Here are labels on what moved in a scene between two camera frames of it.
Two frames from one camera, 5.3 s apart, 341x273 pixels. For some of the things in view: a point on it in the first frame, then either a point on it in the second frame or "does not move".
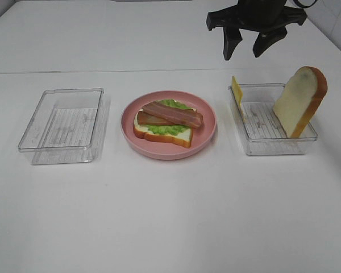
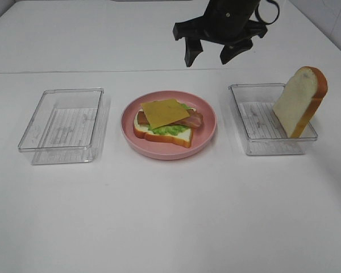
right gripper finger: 231,38 to 193,49
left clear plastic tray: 68,126 does not move
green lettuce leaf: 171,129 does not move
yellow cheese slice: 238,94 to 162,112
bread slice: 299,99 does not move
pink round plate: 200,135 does not move
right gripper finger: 266,38 to 231,50
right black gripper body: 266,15 to 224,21
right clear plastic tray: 259,128 does not move
